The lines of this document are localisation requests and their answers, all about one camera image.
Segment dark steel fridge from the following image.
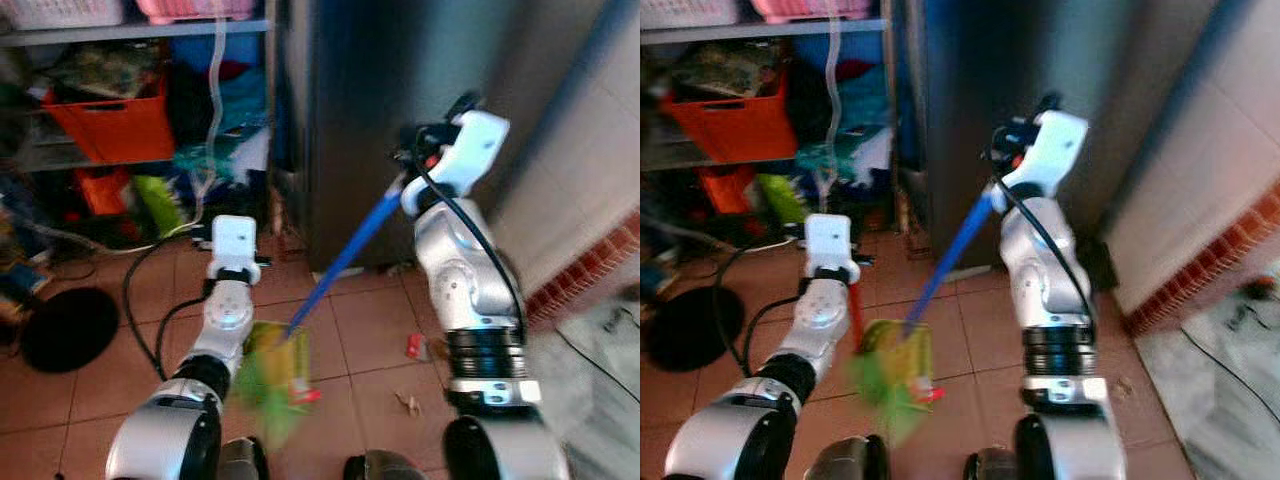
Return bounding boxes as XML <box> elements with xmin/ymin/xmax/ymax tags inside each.
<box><xmin>279</xmin><ymin>0</ymin><xmax>613</xmax><ymax>273</ymax></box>
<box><xmin>903</xmin><ymin>0</ymin><xmax>1223</xmax><ymax>273</ymax></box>

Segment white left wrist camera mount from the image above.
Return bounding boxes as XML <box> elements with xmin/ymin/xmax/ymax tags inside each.
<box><xmin>208</xmin><ymin>214</ymin><xmax>260</xmax><ymax>269</ymax></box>
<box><xmin>804</xmin><ymin>212</ymin><xmax>854</xmax><ymax>271</ymax></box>

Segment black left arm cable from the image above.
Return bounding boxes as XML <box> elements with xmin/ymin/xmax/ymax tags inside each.
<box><xmin>121</xmin><ymin>234</ymin><xmax>217</xmax><ymax>382</ymax></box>
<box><xmin>711</xmin><ymin>238</ymin><xmax>812</xmax><ymax>378</ymax></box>

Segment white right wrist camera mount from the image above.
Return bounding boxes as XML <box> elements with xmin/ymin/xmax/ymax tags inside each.
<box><xmin>402</xmin><ymin>110</ymin><xmax>512</xmax><ymax>217</ymax></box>
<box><xmin>1002</xmin><ymin>110</ymin><xmax>1090</xmax><ymax>201</ymax></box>

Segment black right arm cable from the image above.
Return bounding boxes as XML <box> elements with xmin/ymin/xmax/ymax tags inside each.
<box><xmin>411</xmin><ymin>158</ymin><xmax>529</xmax><ymax>343</ymax></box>
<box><xmin>990</xmin><ymin>175</ymin><xmax>1098</xmax><ymax>333</ymax></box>

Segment grey floor mat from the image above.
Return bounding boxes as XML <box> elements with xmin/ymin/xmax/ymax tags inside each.
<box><xmin>528</xmin><ymin>298</ymin><xmax>641</xmax><ymax>480</ymax></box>
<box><xmin>1134</xmin><ymin>285</ymin><xmax>1280</xmax><ymax>480</ymax></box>

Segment grey metal shelf unit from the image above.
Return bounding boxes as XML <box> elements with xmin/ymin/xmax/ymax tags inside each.
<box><xmin>0</xmin><ymin>17</ymin><xmax>278</xmax><ymax>251</ymax></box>
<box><xmin>640</xmin><ymin>17</ymin><xmax>898</xmax><ymax>246</ymax></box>

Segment clear hanging hose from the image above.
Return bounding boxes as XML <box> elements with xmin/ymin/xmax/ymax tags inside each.
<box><xmin>203</xmin><ymin>15</ymin><xmax>233</xmax><ymax>193</ymax></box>
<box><xmin>822</xmin><ymin>15</ymin><xmax>849</xmax><ymax>186</ymax></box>

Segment small orange bin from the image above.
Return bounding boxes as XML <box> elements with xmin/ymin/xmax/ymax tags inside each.
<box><xmin>74</xmin><ymin>167</ymin><xmax>133</xmax><ymax>217</ymax></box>
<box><xmin>699</xmin><ymin>164</ymin><xmax>758</xmax><ymax>214</ymax></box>

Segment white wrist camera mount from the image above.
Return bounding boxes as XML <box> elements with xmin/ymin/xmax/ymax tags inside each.
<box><xmin>1002</xmin><ymin>110</ymin><xmax>1090</xmax><ymax>201</ymax></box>
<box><xmin>402</xmin><ymin>110</ymin><xmax>512</xmax><ymax>217</ymax></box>
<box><xmin>208</xmin><ymin>214</ymin><xmax>260</xmax><ymax>269</ymax></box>
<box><xmin>804</xmin><ymin>212</ymin><xmax>854</xmax><ymax>271</ymax></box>

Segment robot leg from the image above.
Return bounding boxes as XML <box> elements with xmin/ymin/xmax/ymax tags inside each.
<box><xmin>803</xmin><ymin>434</ymin><xmax>889</xmax><ymax>480</ymax></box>
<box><xmin>214</xmin><ymin>438</ymin><xmax>269</xmax><ymax>480</ymax></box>
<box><xmin>343</xmin><ymin>449</ymin><xmax>433</xmax><ymax>480</ymax></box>
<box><xmin>963</xmin><ymin>446</ymin><xmax>1013</xmax><ymax>480</ymax></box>

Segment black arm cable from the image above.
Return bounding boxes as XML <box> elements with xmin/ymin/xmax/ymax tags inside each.
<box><xmin>990</xmin><ymin>175</ymin><xmax>1098</xmax><ymax>333</ymax></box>
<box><xmin>121</xmin><ymin>234</ymin><xmax>217</xmax><ymax>382</ymax></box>
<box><xmin>411</xmin><ymin>158</ymin><xmax>529</xmax><ymax>343</ymax></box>
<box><xmin>711</xmin><ymin>238</ymin><xmax>812</xmax><ymax>378</ymax></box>

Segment robot left leg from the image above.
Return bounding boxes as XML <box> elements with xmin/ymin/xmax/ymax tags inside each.
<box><xmin>803</xmin><ymin>434</ymin><xmax>889</xmax><ymax>480</ymax></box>
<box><xmin>214</xmin><ymin>438</ymin><xmax>269</xmax><ymax>480</ymax></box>

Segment blue-handled green broom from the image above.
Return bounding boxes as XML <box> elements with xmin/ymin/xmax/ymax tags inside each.
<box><xmin>228</xmin><ymin>172</ymin><xmax>411</xmax><ymax>449</ymax></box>
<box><xmin>848</xmin><ymin>188</ymin><xmax>997</xmax><ymax>449</ymax></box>

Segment white plastic basket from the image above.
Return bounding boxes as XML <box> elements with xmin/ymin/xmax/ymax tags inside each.
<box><xmin>640</xmin><ymin>0</ymin><xmax>742</xmax><ymax>29</ymax></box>
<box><xmin>0</xmin><ymin>0</ymin><xmax>127</xmax><ymax>30</ymax></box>

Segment pink plastic basket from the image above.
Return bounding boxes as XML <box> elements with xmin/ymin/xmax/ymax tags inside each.
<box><xmin>749</xmin><ymin>0</ymin><xmax>874</xmax><ymax>23</ymax></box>
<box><xmin>134</xmin><ymin>0</ymin><xmax>257</xmax><ymax>24</ymax></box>

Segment black round floor disc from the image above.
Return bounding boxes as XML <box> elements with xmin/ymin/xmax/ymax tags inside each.
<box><xmin>644</xmin><ymin>284</ymin><xmax>747</xmax><ymax>374</ymax></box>
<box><xmin>19</xmin><ymin>287</ymin><xmax>122</xmax><ymax>375</ymax></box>

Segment yellow dustpan with red handle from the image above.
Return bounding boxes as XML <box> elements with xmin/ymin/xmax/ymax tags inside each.
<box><xmin>245</xmin><ymin>320</ymin><xmax>324</xmax><ymax>406</ymax></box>
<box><xmin>850</xmin><ymin>282</ymin><xmax>947</xmax><ymax>406</ymax></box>

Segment robot right leg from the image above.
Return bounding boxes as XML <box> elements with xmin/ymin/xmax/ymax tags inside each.
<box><xmin>963</xmin><ymin>446</ymin><xmax>1013</xmax><ymax>480</ymax></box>
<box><xmin>343</xmin><ymin>449</ymin><xmax>433</xmax><ymax>480</ymax></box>

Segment orange plastic crate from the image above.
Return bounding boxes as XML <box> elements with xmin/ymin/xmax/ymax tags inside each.
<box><xmin>42</xmin><ymin>78</ymin><xmax>177</xmax><ymax>167</ymax></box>
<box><xmin>660</xmin><ymin>74</ymin><xmax>800</xmax><ymax>164</ymax></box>

